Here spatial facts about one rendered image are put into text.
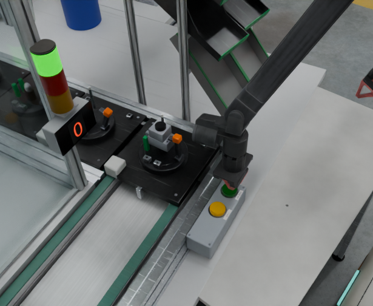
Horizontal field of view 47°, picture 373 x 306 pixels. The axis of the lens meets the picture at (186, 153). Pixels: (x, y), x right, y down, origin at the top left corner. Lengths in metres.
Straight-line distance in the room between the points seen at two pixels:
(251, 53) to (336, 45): 2.07
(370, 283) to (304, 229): 0.70
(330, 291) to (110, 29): 1.53
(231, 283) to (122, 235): 0.30
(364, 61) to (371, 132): 1.87
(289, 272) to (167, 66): 0.94
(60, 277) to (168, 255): 0.27
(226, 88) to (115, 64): 0.58
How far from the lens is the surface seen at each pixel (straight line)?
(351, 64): 3.32
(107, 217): 1.18
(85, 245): 1.15
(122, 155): 1.24
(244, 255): 1.17
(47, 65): 0.88
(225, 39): 1.23
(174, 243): 1.06
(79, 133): 1.01
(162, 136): 1.12
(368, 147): 1.48
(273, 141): 1.42
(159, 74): 1.68
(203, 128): 0.99
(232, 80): 1.35
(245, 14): 1.34
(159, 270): 1.03
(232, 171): 1.04
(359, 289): 1.86
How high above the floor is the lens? 1.88
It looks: 48 degrees down
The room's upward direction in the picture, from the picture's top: 3 degrees counter-clockwise
